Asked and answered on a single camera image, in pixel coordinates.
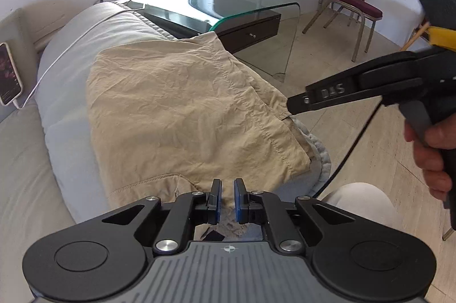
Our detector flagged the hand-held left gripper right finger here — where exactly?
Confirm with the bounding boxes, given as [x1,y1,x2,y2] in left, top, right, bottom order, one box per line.
[233,178,357,255]

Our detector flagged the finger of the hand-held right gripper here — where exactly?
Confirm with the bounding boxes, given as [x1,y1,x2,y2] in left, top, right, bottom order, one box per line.
[287,91,311,115]

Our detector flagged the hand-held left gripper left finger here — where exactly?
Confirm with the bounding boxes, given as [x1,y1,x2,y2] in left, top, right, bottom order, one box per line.
[101,178,223,256]

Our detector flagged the beige jacket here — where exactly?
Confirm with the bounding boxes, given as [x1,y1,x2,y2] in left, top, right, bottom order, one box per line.
[85,30,312,242]

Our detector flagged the person's right hand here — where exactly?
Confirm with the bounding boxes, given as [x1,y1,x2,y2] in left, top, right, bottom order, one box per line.
[404,121,456,204]

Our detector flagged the wooden easel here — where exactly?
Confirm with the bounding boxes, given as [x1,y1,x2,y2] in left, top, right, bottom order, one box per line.
[399,0,433,52]

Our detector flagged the dark drawer cabinet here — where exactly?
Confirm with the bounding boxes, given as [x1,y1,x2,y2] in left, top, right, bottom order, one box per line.
[142,5,282,54]

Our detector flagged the person's white trousers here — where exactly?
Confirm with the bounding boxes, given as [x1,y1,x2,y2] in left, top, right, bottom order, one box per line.
[321,182,394,229]

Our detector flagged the glass coffee table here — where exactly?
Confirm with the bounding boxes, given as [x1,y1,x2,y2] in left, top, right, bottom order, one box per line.
[130,0,302,83]

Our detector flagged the light grey sofa cushion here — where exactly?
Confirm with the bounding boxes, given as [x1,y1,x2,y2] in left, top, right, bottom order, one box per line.
[36,1,332,225]

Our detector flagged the smartphone in white case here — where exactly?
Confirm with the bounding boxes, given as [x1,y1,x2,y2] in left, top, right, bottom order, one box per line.
[0,42,24,106]

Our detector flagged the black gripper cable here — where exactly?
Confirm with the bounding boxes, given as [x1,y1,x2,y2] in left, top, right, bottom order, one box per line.
[313,100,382,198]

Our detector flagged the white charging cable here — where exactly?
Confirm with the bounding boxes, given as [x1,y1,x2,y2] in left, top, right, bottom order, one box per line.
[13,2,145,110]

